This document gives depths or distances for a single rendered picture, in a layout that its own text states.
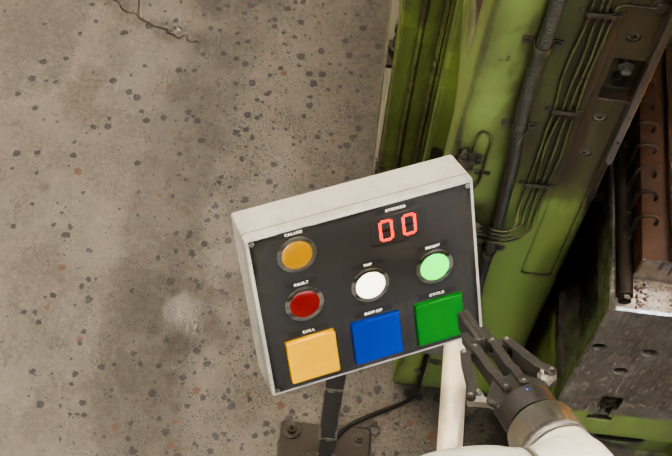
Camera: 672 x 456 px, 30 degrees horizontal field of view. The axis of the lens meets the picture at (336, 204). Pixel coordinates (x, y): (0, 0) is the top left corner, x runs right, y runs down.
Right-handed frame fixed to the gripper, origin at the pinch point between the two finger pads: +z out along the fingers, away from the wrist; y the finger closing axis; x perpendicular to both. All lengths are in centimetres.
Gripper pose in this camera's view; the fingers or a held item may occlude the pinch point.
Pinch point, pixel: (472, 332)
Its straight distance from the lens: 175.0
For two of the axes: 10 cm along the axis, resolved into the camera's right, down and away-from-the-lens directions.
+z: -3.1, -4.8, 8.2
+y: 9.4, -2.6, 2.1
